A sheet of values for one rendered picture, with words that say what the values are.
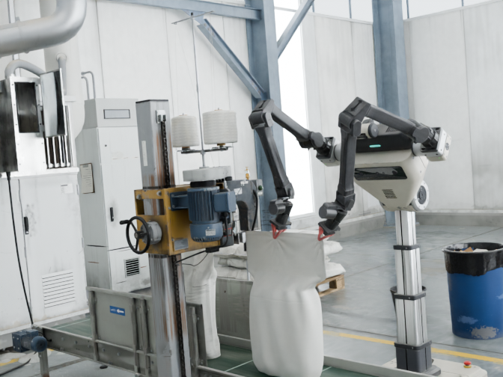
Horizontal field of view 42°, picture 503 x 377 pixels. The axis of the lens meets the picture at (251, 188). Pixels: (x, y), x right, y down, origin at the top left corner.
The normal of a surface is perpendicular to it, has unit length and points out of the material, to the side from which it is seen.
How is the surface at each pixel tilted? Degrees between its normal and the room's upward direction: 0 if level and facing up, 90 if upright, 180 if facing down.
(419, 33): 90
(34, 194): 90
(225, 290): 90
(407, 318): 90
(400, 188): 130
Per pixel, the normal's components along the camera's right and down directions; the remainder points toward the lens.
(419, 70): -0.69, 0.09
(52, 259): 0.72, -0.02
